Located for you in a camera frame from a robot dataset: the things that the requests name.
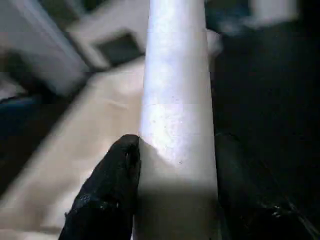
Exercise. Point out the white cabinet with glass doors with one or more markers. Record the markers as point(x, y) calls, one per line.
point(110, 25)

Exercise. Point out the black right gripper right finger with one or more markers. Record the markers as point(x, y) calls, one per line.
point(245, 205)

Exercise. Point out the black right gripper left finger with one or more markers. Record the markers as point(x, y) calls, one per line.
point(107, 190)

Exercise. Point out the white plastic table leg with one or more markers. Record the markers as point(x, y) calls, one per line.
point(177, 100)

